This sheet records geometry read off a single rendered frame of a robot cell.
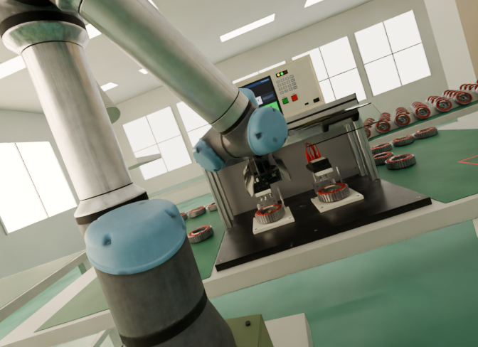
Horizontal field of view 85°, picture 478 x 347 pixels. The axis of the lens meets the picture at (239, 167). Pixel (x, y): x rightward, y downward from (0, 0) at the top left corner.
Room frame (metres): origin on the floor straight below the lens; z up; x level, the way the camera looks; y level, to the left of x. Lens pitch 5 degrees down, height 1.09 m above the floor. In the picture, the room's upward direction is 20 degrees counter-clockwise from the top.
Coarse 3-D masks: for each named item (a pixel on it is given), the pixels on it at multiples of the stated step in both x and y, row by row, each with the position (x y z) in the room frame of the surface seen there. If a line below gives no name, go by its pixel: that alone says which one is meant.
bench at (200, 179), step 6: (192, 180) 4.46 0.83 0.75; (198, 180) 4.01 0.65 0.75; (204, 180) 3.93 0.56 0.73; (174, 186) 4.50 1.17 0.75; (180, 186) 4.09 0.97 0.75; (186, 186) 3.97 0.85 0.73; (156, 192) 4.70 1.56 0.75; (162, 192) 4.25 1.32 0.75; (168, 192) 4.00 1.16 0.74; (174, 192) 3.99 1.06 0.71; (150, 198) 4.03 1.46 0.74
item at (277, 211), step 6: (276, 204) 0.97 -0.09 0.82; (258, 210) 0.97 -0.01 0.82; (264, 210) 0.98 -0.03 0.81; (270, 210) 0.96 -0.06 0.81; (276, 210) 0.90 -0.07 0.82; (282, 210) 0.92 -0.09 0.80; (258, 216) 0.92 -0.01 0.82; (264, 216) 0.90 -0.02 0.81; (270, 216) 0.89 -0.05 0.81; (276, 216) 0.90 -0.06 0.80; (282, 216) 0.92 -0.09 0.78; (258, 222) 0.93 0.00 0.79; (264, 222) 0.90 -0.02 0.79; (270, 222) 0.90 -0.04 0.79
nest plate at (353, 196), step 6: (354, 192) 0.90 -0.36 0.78; (312, 198) 1.00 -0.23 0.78; (318, 198) 0.97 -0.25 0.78; (348, 198) 0.86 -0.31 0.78; (354, 198) 0.85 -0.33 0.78; (360, 198) 0.84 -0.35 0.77; (318, 204) 0.91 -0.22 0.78; (324, 204) 0.89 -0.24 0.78; (330, 204) 0.87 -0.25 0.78; (336, 204) 0.85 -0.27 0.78; (342, 204) 0.85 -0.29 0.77; (324, 210) 0.86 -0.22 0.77
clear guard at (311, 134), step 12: (360, 108) 0.80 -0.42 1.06; (372, 108) 0.79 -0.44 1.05; (324, 120) 0.82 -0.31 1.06; (348, 120) 0.79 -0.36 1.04; (360, 120) 0.77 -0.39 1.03; (372, 120) 0.76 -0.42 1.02; (300, 132) 0.82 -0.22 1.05; (312, 132) 0.80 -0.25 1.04; (324, 132) 0.79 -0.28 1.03; (336, 132) 0.77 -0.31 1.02; (348, 132) 0.76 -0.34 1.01; (312, 144) 0.77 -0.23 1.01
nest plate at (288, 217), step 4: (288, 208) 0.99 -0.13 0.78; (288, 212) 0.95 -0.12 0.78; (284, 216) 0.92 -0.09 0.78; (288, 216) 0.90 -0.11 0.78; (292, 216) 0.89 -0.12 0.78; (256, 220) 0.98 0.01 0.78; (276, 220) 0.90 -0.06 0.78; (280, 220) 0.89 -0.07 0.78; (284, 220) 0.88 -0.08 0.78; (288, 220) 0.87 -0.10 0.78; (292, 220) 0.87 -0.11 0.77; (256, 224) 0.94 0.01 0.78; (260, 224) 0.93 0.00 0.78; (264, 224) 0.91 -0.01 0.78; (268, 224) 0.90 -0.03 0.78; (272, 224) 0.88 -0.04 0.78; (276, 224) 0.87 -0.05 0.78; (280, 224) 0.87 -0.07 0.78; (284, 224) 0.87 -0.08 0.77; (256, 228) 0.90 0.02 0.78; (260, 228) 0.88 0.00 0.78; (264, 228) 0.88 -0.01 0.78; (268, 228) 0.88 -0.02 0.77; (256, 232) 0.88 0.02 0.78; (260, 232) 0.88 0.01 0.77
